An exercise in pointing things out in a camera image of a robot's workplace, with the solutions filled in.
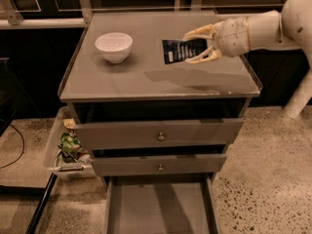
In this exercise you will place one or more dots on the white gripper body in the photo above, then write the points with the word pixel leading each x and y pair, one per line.
pixel 233 36

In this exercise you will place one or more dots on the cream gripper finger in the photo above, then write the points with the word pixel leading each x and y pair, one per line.
pixel 208 55
pixel 204 32

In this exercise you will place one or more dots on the dark blue rxbar wrapper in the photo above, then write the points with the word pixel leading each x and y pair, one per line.
pixel 177 51

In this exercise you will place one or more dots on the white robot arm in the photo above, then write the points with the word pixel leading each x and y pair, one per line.
pixel 289 29

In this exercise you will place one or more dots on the grey drawer cabinet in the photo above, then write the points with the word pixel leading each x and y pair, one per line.
pixel 144 88

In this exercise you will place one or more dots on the grey middle drawer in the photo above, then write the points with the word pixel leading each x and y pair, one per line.
pixel 158 165

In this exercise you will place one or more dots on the grey drawer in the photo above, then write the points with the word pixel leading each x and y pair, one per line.
pixel 160 204
pixel 158 165
pixel 141 134

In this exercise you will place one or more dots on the grey top drawer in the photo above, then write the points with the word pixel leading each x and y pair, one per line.
pixel 141 134

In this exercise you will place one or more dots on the grey bottom drawer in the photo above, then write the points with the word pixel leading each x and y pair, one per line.
pixel 160 204

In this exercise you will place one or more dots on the white ceramic bowl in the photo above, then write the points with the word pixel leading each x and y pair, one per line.
pixel 114 47

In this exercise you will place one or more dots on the tan snack packet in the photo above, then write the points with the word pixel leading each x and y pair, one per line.
pixel 69 123

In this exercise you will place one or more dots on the green snack bag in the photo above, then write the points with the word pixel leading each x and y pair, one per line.
pixel 69 142

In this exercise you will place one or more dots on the clear plastic storage bin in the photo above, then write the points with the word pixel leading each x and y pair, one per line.
pixel 53 161

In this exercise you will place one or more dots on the black floor bar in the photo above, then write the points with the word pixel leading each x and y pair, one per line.
pixel 41 205

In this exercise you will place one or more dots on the white horizontal rail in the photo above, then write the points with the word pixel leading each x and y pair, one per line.
pixel 191 18

